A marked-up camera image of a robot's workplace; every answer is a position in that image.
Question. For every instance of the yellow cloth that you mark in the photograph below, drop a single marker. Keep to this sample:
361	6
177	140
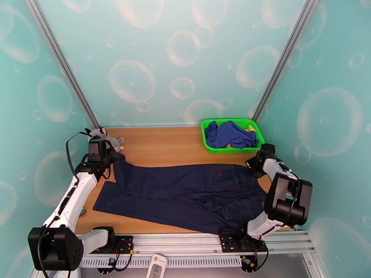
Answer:
250	128

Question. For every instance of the grey husky plush toy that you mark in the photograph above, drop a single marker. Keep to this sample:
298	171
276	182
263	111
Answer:
116	142

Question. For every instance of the aluminium frame rail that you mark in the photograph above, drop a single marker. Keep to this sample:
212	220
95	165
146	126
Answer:
188	242

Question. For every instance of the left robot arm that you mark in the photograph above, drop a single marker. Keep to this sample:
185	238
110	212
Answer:
75	196

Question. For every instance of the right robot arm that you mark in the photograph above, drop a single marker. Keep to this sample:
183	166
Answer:
287	204

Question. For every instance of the aluminium corner post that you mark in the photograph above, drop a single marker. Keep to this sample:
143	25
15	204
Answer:
285	57
62	63

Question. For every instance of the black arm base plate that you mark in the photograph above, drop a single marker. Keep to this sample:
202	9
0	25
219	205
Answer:
124	242
229	245

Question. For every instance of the small pale green object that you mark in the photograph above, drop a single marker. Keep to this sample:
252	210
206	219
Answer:
82	213

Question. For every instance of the crumpled blue garment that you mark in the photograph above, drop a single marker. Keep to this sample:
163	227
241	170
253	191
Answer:
229	136

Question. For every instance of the white digital timer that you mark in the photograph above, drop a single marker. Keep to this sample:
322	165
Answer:
156	267

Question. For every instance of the green plastic basket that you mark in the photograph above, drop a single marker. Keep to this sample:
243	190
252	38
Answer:
232	150

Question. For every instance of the dark blue denim trousers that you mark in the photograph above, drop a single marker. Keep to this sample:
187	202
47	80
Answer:
174	184

